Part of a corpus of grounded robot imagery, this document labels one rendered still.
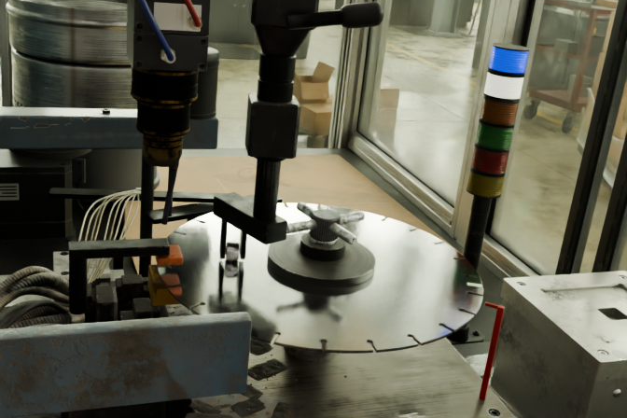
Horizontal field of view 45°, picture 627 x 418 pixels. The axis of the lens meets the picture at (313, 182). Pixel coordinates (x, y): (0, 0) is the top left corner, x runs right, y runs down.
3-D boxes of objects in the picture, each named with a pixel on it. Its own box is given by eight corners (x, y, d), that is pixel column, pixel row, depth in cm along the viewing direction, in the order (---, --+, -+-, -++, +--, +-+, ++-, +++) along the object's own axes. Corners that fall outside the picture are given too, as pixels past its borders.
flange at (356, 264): (306, 231, 84) (308, 210, 83) (393, 262, 79) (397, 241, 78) (244, 262, 75) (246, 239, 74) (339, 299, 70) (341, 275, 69)
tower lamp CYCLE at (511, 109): (502, 116, 97) (507, 93, 96) (522, 126, 93) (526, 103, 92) (472, 116, 96) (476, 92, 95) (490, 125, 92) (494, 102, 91)
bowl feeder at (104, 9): (166, 160, 165) (172, -7, 153) (188, 215, 137) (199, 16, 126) (15, 161, 155) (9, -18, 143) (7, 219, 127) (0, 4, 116)
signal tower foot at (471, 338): (476, 330, 108) (479, 314, 107) (489, 343, 105) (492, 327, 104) (423, 335, 105) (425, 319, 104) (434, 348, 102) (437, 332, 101)
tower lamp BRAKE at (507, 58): (511, 67, 95) (516, 44, 94) (532, 75, 91) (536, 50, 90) (480, 66, 94) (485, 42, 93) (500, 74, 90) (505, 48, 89)
